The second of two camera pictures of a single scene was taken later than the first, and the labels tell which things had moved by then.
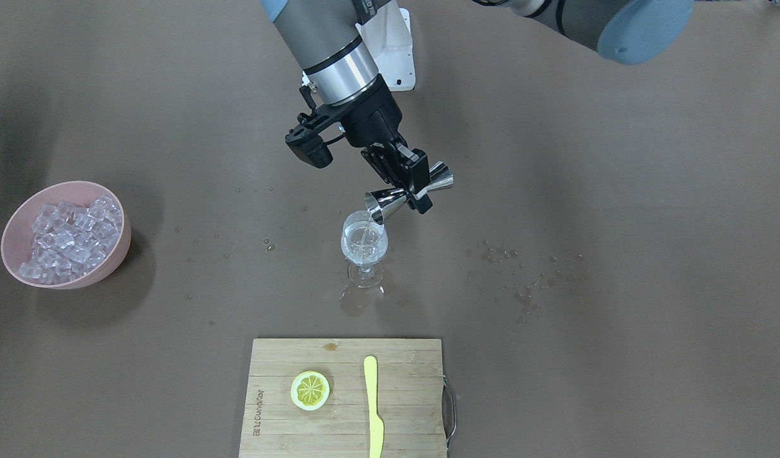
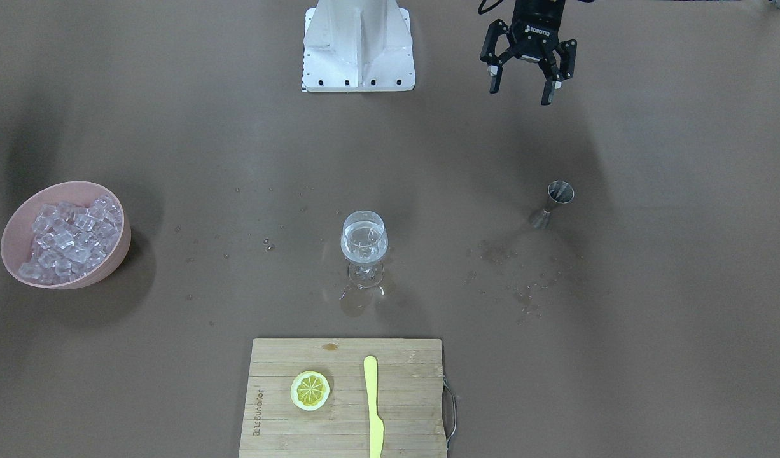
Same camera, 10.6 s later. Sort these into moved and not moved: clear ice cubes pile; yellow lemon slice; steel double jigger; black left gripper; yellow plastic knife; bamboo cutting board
Moved: black left gripper; steel double jigger
Not moved: yellow lemon slice; bamboo cutting board; yellow plastic knife; clear ice cubes pile
